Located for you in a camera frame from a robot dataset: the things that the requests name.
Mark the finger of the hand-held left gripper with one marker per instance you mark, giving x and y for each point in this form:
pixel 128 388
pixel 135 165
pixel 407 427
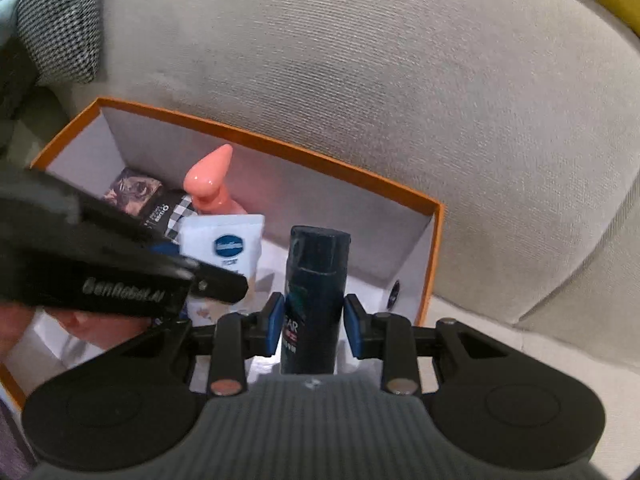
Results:
pixel 165 249
pixel 220 282

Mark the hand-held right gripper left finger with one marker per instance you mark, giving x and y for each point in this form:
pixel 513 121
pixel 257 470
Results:
pixel 275 325

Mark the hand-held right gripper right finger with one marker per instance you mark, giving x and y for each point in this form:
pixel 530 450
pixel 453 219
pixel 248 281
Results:
pixel 352 325

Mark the black and white checked packet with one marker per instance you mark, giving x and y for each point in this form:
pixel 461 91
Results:
pixel 172 212

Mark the dark patterned small box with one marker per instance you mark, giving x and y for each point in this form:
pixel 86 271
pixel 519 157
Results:
pixel 135 187

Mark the pink squeeze bottle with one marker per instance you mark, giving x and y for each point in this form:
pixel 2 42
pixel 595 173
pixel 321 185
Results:
pixel 210 185

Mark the orange cardboard box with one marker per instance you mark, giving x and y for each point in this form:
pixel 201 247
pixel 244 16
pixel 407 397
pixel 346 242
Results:
pixel 325 195

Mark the person's left hand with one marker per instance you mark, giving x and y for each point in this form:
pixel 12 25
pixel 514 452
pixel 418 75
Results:
pixel 85 327

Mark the houndstooth cushion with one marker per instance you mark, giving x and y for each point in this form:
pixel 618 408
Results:
pixel 60 20

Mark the beige sofa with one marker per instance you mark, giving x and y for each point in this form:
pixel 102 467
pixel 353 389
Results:
pixel 400 85

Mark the teal cloth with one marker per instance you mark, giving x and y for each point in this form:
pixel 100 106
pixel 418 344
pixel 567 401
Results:
pixel 7 17

